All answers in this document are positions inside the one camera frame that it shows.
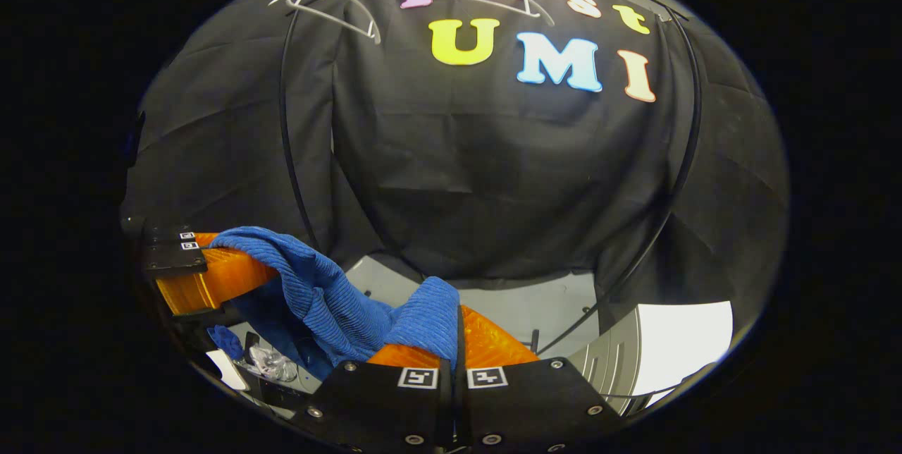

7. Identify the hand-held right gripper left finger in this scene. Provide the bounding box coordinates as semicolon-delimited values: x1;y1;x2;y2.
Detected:
290;306;462;454

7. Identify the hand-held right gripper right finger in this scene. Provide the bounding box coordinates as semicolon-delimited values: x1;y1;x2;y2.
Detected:
461;305;624;454

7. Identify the blue corduroy jacket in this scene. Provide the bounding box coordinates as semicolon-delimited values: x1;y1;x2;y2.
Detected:
206;226;462;381

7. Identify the black clothes rack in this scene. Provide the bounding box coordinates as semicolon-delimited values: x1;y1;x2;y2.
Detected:
278;0;704;357

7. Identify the clear plastic bag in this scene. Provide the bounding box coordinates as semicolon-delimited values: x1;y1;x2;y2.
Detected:
247;345;299;382

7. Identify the black backdrop cloth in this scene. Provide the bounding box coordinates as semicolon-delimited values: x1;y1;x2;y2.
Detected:
120;0;790;342

